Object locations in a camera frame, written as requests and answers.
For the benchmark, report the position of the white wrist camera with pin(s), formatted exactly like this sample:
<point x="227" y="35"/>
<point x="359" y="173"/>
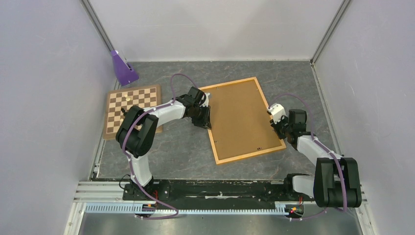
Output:
<point x="277" y="112"/>
<point x="205" y="100"/>

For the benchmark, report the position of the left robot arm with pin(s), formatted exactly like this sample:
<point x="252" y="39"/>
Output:
<point x="137" y="131"/>

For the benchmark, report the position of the wooden chessboard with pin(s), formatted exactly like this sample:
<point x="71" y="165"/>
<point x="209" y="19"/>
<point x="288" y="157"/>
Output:
<point x="143" y="97"/>

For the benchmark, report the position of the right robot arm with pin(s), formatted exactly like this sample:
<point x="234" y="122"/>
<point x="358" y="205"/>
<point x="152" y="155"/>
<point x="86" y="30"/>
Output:
<point x="336" y="182"/>

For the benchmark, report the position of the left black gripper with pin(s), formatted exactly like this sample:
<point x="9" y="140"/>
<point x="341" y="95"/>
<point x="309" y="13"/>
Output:
<point x="205" y="122"/>

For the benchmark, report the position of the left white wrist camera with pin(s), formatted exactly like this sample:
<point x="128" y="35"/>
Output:
<point x="205" y="100"/>

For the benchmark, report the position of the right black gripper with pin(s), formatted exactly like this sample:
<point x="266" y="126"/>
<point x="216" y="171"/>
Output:
<point x="284" y="118"/>

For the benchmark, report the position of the wooden picture frame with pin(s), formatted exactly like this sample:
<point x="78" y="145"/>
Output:
<point x="220" y="159"/>

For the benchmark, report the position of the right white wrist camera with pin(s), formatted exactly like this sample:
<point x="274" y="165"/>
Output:
<point x="277" y="112"/>

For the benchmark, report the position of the purple plastic stand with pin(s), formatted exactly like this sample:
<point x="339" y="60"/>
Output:
<point x="124" y="72"/>

